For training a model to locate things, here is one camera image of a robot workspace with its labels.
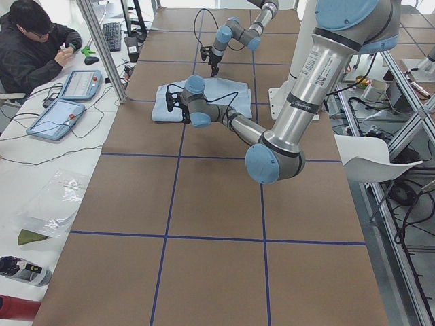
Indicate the green plastic toy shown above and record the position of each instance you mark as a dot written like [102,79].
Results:
[86,51]

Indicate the lower teach pendant tablet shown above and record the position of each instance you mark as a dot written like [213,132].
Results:
[57,120]

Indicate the clear plastic bag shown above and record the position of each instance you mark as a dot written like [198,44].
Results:
[52,210]

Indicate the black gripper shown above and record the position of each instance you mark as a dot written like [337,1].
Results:
[185,113]
[214,61]

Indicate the aluminium frame post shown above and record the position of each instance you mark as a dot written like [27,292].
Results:
[94,27]

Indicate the green folded cloth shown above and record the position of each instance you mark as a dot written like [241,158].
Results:
[26,237]

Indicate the seated person in black jacket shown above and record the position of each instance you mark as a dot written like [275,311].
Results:
[34,50]

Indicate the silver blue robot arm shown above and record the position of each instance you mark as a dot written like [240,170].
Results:
[331,33]
[232,29]

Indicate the teach pendant tablet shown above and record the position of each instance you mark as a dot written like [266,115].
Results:
[81,85]
[57,120]

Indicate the upper teach pendant tablet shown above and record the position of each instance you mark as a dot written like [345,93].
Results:
[81,85]

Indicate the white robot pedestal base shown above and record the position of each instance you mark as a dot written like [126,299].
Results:
[295,68]

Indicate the black computer mouse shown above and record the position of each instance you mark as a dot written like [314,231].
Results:
[90,60]

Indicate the black computer keyboard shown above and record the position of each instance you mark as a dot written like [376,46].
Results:
[112,34]

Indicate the grey black handheld device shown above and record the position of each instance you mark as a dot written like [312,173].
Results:
[24,271]

